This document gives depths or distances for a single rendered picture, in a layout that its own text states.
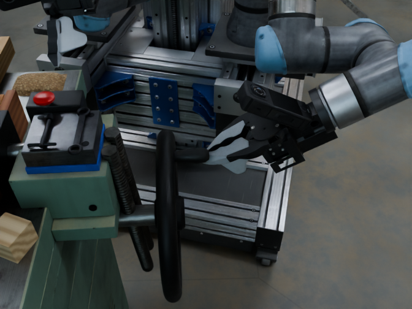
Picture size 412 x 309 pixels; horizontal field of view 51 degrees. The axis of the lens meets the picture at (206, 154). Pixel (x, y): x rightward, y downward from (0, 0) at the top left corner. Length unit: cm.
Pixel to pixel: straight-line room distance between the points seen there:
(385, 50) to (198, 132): 81
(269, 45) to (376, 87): 17
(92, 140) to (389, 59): 42
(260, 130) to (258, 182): 96
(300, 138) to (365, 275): 109
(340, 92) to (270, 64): 12
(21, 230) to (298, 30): 49
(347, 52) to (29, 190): 52
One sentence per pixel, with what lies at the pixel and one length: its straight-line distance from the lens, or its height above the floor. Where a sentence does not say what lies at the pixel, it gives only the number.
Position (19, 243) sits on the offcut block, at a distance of 61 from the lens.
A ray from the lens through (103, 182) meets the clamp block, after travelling 62.
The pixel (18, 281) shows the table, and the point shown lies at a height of 90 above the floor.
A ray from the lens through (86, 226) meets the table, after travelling 68.
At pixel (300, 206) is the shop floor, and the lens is 184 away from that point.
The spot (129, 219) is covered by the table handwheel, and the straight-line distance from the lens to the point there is 73.
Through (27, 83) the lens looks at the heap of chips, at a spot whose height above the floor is 92.
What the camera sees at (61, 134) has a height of 100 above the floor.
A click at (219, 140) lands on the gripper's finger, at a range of 70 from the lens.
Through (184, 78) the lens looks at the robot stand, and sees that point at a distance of 126.
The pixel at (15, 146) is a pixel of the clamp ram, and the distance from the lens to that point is 69.
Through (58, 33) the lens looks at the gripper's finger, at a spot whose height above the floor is 106.
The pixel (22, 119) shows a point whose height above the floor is 92.
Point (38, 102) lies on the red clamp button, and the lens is 66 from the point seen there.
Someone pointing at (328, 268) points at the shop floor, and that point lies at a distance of 169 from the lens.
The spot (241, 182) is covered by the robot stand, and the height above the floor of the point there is 21.
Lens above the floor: 139
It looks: 44 degrees down
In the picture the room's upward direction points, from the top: straight up
